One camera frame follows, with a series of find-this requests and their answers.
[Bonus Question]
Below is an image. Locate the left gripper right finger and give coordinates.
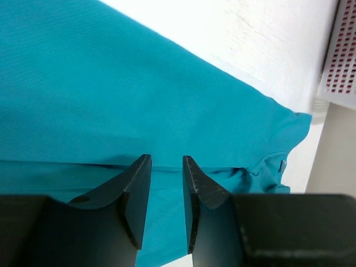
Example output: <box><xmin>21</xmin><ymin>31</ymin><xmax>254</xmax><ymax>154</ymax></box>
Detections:
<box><xmin>182</xmin><ymin>156</ymin><xmax>355</xmax><ymax>266</ymax></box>

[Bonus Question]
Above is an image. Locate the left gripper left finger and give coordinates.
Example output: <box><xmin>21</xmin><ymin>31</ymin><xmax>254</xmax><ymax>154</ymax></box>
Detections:
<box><xmin>1</xmin><ymin>155</ymin><xmax>152</xmax><ymax>266</ymax></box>

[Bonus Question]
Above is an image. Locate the teal t shirt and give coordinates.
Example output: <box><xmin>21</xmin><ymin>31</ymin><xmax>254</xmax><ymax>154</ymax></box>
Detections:
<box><xmin>1</xmin><ymin>1</ymin><xmax>312</xmax><ymax>266</ymax></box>

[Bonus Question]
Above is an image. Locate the red t shirt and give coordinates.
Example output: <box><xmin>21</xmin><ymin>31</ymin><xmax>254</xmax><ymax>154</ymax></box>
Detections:
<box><xmin>325</xmin><ymin>0</ymin><xmax>355</xmax><ymax>95</ymax></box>

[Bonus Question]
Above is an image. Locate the white plastic basket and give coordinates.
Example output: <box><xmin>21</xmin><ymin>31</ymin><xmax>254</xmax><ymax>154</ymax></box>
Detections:
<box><xmin>311</xmin><ymin>0</ymin><xmax>355</xmax><ymax>115</ymax></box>

